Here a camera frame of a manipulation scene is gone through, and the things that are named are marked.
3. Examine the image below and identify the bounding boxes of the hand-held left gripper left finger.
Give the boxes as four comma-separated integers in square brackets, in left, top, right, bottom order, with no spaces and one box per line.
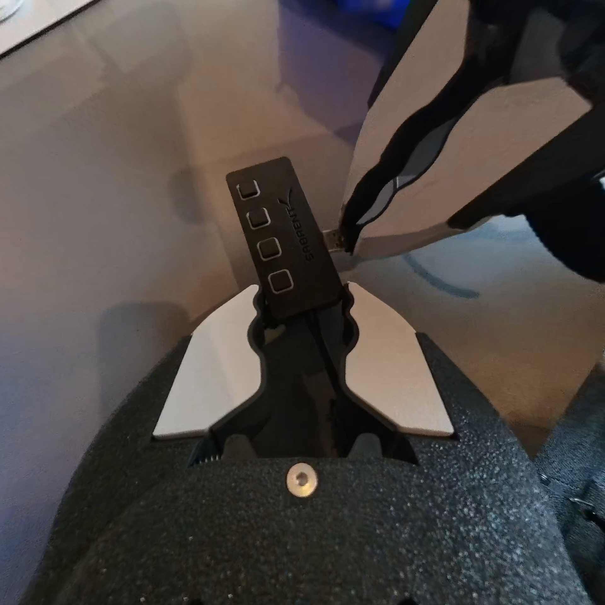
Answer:
[152,285,271,454]

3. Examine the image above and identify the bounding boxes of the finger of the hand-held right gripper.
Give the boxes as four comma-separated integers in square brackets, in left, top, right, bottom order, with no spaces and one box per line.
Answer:
[340,0,474,237]
[352,77,594,260]

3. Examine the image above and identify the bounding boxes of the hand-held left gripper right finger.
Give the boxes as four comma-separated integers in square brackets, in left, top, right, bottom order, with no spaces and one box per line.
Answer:
[330,282,457,457]

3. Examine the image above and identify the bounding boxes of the blue plastic bin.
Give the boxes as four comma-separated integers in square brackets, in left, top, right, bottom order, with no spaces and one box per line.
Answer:
[331,0,403,20]

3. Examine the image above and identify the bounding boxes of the black four-button usb hub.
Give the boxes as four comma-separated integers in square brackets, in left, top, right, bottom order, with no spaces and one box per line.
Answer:
[225,156,342,326]

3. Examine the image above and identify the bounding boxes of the person's leg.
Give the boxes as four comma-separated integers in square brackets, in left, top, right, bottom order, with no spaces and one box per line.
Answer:
[534,359,605,605]

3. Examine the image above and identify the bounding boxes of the black hub cable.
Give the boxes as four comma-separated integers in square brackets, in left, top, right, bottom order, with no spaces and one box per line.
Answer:
[305,307,341,384]

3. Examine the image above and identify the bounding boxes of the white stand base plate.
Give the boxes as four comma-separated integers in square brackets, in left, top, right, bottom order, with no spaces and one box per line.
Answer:
[0,0,97,56]

